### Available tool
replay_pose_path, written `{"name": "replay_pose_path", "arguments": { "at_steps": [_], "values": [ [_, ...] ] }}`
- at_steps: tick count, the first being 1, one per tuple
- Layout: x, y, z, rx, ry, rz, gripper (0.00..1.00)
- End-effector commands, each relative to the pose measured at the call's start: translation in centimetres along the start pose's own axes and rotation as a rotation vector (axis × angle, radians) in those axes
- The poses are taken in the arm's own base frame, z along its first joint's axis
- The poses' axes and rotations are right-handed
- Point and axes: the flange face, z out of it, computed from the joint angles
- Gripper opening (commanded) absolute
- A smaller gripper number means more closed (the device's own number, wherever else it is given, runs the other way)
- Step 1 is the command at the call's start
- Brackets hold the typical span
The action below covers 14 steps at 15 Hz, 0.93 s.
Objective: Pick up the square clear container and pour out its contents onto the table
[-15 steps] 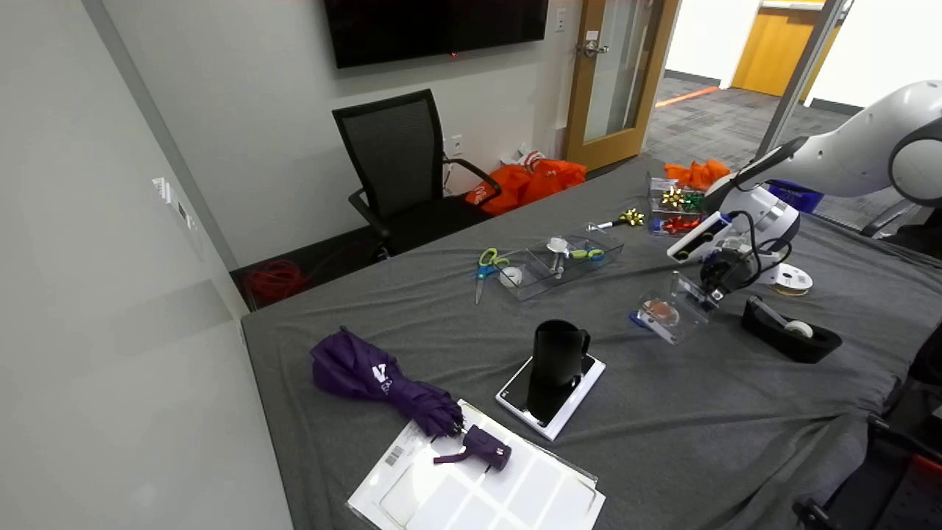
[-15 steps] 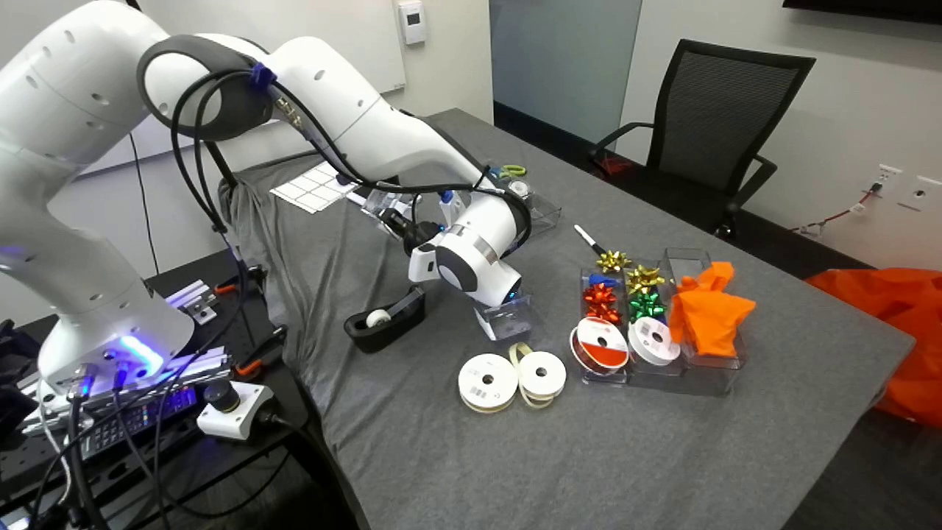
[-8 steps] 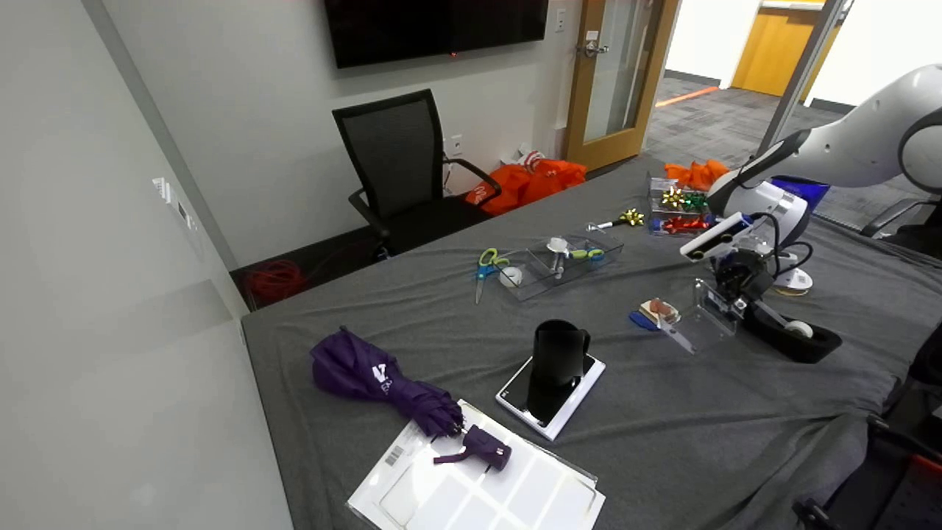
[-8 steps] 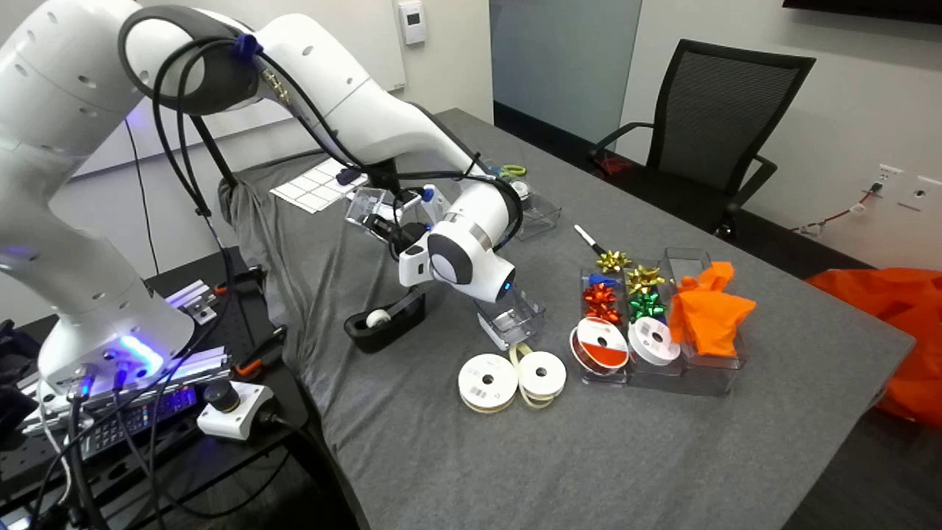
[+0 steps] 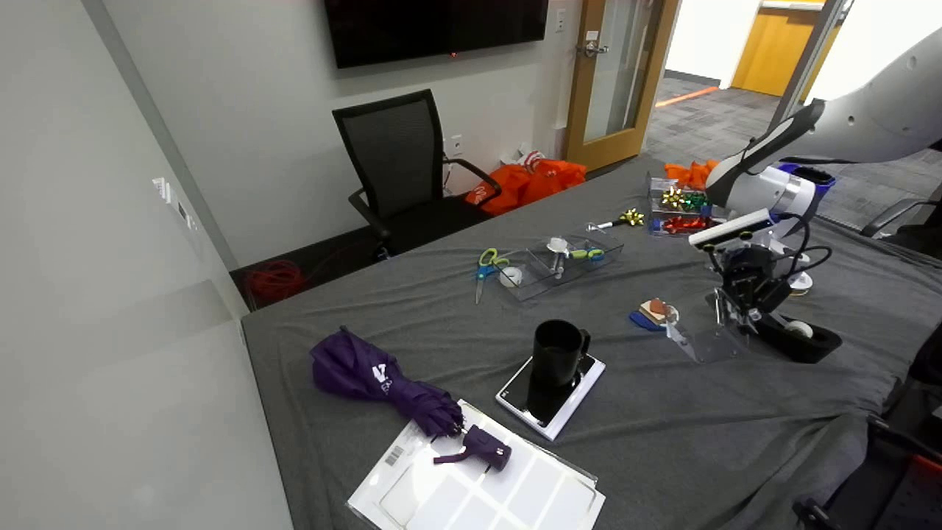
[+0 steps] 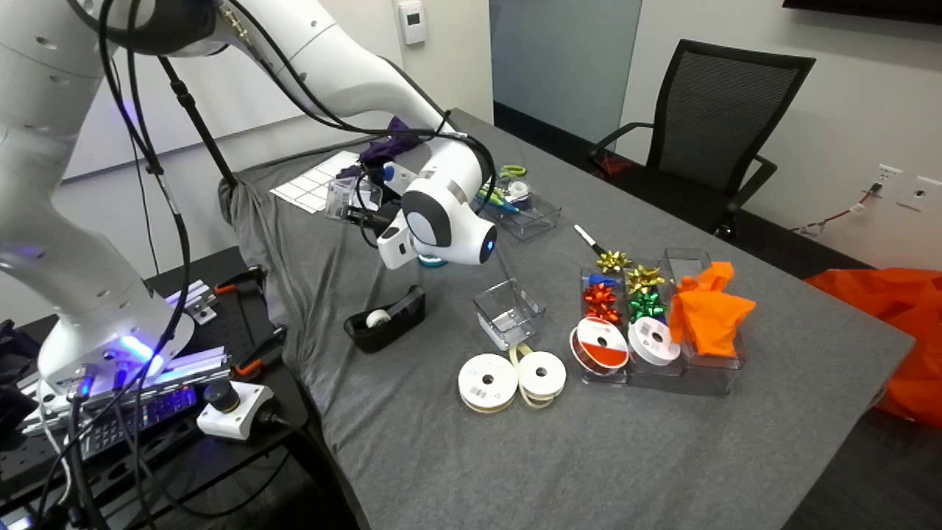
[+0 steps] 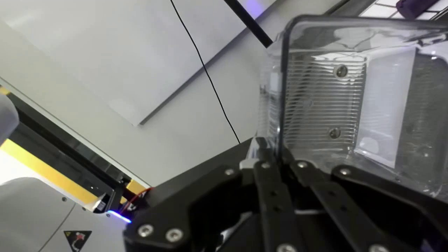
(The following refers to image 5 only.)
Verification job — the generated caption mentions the white label sheets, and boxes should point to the white label sheets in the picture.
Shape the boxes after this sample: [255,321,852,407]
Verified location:
[344,394,609,530]

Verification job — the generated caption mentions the red gift bow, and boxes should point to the red gift bow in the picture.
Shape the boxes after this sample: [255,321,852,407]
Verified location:
[664,215,714,238]

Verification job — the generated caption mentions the black mesh office chair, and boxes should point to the black mesh office chair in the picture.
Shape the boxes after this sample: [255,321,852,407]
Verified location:
[331,86,506,258]

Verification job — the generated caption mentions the orange bag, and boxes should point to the orange bag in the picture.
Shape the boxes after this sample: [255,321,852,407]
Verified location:
[465,155,592,218]

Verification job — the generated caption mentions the black wall television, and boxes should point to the black wall television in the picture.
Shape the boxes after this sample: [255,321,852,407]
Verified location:
[321,0,552,70]

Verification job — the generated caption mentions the black cup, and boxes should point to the black cup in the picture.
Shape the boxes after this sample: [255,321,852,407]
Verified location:
[528,317,595,427]

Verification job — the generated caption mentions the wooden door with glass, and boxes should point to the wooden door with glass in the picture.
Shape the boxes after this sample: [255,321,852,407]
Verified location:
[562,0,683,173]

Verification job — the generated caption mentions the red cable coil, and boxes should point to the red cable coil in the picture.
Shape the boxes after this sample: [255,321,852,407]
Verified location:
[244,258,315,307]

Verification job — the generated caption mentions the yellow wooden door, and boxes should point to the yellow wooden door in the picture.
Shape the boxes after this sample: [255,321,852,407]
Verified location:
[730,2,837,99]

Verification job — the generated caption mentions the grey tablecloth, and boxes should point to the grey tablecloth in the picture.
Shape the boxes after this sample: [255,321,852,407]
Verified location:
[238,149,942,530]

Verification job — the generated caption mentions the purple folded umbrella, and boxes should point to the purple folded umbrella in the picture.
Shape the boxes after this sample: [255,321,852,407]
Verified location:
[309,326,465,441]

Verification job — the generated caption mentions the long clear plastic tray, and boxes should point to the long clear plastic tray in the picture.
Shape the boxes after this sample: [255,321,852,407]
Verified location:
[496,232,628,307]

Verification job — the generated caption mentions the green blue handled scissors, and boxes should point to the green blue handled scissors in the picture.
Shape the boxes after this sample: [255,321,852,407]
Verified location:
[471,245,514,288]

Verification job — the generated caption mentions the white framed black tablet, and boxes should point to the white framed black tablet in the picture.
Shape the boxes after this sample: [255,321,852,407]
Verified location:
[493,349,609,441]

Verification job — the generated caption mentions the square clear container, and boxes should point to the square clear container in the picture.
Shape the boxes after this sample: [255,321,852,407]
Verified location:
[709,282,782,344]

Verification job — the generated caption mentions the purple umbrella sleeve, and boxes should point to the purple umbrella sleeve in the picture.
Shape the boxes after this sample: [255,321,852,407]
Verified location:
[434,425,515,473]

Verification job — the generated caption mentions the clear plastic organizer tray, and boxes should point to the clear plastic organizer tray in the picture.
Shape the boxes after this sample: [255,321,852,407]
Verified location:
[645,173,726,238]

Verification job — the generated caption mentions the black tape dispenser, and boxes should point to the black tape dispenser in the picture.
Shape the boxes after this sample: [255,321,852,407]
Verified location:
[754,310,846,366]

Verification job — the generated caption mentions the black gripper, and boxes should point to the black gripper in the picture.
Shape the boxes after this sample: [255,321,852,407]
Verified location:
[709,232,792,332]

